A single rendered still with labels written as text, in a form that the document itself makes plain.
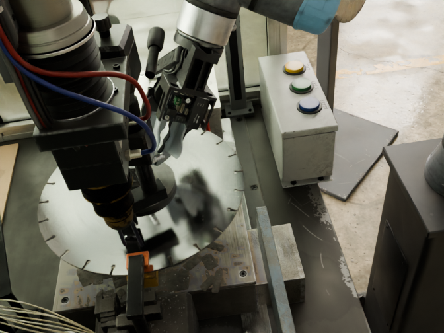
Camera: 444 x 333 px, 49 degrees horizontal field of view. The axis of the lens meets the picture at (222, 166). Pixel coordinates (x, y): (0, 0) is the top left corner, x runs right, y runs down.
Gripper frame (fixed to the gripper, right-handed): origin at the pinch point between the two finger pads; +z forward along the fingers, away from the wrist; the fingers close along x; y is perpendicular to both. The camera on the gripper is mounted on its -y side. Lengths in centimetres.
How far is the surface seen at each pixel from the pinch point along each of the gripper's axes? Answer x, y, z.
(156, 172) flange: 0.9, 0.6, 2.7
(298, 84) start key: 30.3, -20.4, -12.9
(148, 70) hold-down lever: -8.6, 15.0, -17.4
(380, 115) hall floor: 134, -117, 11
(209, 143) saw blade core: 9.7, -4.3, -2.3
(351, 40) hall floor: 145, -183, -10
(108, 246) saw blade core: -5.8, 11.1, 10.3
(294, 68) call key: 31.1, -26.1, -14.7
